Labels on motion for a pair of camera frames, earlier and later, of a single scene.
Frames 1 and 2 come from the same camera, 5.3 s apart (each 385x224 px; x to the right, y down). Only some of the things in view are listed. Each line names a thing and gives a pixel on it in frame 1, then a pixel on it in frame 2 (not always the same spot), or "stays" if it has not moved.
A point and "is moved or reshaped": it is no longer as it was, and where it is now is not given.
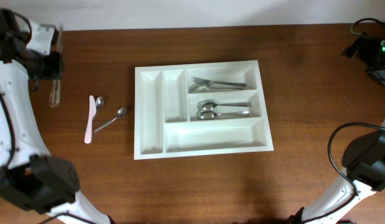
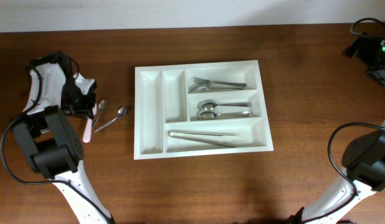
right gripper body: [375, 56] stays
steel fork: [200, 88] stays
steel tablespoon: [207, 114] stays
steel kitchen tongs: [55, 93] → [212, 138]
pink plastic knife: [92, 112] stays
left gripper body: [48, 68] → [76, 103]
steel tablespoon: [209, 104] stays
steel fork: [207, 82] stays
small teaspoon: [99, 103] is moved or reshaped
